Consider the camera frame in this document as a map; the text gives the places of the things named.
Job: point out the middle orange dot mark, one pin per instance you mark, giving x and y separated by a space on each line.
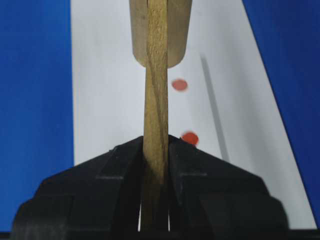
190 137

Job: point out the upper orange dot mark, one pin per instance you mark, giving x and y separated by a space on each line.
179 84

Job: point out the wooden mallet hammer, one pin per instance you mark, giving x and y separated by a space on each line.
159 34

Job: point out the orange dot mark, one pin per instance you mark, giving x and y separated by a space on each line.
179 84
190 137

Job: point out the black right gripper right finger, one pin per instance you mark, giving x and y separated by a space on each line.
212 199

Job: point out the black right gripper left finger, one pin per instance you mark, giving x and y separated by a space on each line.
95 200

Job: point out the white paper sheet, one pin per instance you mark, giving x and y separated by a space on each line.
229 102

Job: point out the blue table cloth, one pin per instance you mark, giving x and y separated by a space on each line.
36 90

